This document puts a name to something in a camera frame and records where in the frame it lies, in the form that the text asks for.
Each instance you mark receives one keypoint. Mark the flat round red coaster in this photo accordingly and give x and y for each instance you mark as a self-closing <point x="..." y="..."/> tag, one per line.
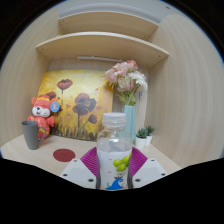
<point x="64" y="155"/>

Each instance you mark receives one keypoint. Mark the yellow poppy flower painting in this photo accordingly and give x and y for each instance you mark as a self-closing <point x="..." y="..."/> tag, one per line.
<point x="80" y="83"/>

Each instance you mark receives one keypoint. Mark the light wooden shelf unit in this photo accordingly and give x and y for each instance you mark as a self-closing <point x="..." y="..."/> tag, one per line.
<point x="100" y="45"/>

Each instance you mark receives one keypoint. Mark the light blue faceted vase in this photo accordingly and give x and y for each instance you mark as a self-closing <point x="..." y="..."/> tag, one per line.
<point x="130" y="120"/>

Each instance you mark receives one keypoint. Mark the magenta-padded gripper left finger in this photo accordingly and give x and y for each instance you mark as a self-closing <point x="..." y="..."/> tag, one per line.
<point x="78" y="173"/>

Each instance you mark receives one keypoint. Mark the pink and white artificial flowers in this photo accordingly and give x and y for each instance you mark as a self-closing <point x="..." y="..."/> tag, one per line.
<point x="125" y="78"/>

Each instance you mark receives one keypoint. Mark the red plush toy animal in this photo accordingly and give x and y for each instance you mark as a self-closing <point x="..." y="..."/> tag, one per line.
<point x="40" y="111"/>

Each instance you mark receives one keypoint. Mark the clear plastic water bottle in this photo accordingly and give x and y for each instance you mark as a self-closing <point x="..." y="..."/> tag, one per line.
<point x="113" y="156"/>

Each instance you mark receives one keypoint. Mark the small succulent in white pot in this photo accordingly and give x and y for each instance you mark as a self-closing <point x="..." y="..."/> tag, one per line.
<point x="150" y="138"/>
<point x="140" y="142"/>

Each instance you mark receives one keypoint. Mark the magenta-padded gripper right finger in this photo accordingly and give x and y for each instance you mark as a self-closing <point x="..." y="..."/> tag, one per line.
<point x="150" y="171"/>

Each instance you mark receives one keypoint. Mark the grey ceramic mug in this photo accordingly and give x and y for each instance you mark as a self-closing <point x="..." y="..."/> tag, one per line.
<point x="30" y="136"/>

